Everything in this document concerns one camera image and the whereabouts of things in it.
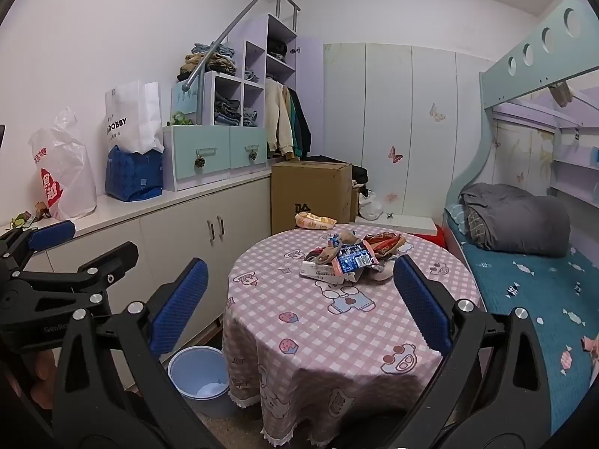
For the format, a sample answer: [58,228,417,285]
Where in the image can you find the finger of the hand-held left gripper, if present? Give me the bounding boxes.
[0,219,76,267]
[9,242,140,302]

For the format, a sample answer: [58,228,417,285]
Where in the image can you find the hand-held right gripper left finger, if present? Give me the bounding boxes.
[51,257,221,449]

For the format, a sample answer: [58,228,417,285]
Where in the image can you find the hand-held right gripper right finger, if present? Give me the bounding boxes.
[388,255,553,449]

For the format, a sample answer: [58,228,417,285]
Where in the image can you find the blue plastic wastebasket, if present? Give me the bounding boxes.
[167,346,231,415]

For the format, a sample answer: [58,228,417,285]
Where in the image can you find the person's left hand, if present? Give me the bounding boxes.
[21,351,59,410]

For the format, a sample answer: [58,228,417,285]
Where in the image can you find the pale crumpled wrapper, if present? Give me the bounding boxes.
[374,255,415,282]

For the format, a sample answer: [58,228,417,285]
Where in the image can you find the white red plastic bag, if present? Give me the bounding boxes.
[28,107,97,222]

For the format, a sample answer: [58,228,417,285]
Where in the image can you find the red box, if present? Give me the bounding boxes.
[405,224,445,247]

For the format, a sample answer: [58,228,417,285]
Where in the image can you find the red striped wrapper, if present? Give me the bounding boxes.
[362,233,408,259]

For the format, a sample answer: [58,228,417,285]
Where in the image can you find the white low cabinet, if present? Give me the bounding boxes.
[0,168,273,384]

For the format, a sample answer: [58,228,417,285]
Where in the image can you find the white board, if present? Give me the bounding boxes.
[380,215,439,235]

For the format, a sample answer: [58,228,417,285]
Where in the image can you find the blue patterned bag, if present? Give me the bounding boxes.
[105,145,164,202]

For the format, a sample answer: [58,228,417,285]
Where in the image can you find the teal candy-print bed sheet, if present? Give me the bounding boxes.
[444,206,599,436]

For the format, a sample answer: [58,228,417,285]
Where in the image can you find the pink checked tablecloth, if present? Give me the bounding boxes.
[222,224,483,447]

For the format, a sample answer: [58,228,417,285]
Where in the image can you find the white flat carton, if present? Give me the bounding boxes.
[299,259,359,288]

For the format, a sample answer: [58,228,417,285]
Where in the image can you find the brown wrapper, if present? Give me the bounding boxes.
[311,245,340,265]

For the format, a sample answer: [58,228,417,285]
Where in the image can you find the grey quilt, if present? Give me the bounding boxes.
[461,183,572,258]

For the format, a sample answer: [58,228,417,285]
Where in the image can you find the pink yellow snack packet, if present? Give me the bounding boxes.
[295,212,338,231]

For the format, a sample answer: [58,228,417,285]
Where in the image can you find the dark clothes heap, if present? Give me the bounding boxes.
[304,154,370,185]

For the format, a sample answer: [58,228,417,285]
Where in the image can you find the white paper shopping bag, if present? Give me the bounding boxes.
[104,79,165,153]

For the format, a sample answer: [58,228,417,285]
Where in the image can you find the brown cardboard box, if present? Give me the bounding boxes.
[271,161,353,237]

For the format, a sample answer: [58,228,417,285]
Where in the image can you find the pink plush toy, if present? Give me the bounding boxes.
[581,334,599,366]

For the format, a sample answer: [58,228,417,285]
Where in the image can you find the white wardrobe with butterflies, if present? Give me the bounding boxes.
[323,42,497,225]

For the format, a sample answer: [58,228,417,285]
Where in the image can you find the folded jeans stack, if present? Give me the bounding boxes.
[214,94,243,127]

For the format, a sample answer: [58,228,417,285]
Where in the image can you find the beige hanging jacket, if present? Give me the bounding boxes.
[264,79,295,160]

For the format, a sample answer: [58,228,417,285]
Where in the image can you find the black hanging jacket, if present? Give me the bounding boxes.
[292,88,312,160]

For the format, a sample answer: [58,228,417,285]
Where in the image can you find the lilac stair-shaped storage shelf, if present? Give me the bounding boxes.
[171,13,325,160]

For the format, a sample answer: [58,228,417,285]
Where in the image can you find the pile of folded clothes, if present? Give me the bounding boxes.
[177,42,237,82]

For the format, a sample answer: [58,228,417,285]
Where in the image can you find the green hanging garment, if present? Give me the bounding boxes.
[285,86,301,150]

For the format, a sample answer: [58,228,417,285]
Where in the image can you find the grey metal handrail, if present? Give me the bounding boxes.
[182,0,301,93]

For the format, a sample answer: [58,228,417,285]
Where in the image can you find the teal bunk bed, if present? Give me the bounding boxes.
[442,0,599,438]

